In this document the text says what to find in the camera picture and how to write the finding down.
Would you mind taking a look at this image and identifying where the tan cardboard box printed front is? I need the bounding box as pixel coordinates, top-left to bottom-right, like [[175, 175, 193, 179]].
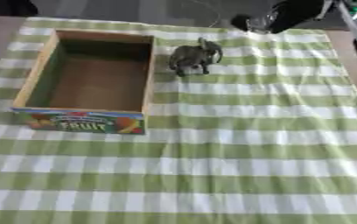
[[10, 29, 158, 136]]

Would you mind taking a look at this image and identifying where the grey toy elephant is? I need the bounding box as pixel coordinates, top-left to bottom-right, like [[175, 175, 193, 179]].
[[167, 37, 225, 78]]

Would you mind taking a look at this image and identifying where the black bag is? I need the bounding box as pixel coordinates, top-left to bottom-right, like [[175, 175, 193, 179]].
[[228, 0, 337, 34]]

